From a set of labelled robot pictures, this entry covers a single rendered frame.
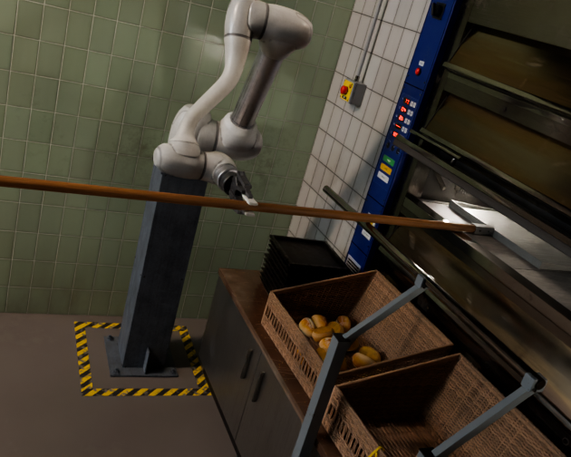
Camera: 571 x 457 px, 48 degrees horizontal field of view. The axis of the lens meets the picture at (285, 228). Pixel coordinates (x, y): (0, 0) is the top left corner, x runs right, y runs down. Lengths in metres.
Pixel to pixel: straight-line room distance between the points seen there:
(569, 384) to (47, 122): 2.34
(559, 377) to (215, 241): 2.00
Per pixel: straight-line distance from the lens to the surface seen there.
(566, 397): 2.07
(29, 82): 3.06
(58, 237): 3.32
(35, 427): 2.85
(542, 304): 2.13
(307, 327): 2.59
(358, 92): 3.07
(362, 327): 1.93
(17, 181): 1.86
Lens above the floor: 1.86
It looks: 21 degrees down
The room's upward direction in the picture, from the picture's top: 16 degrees clockwise
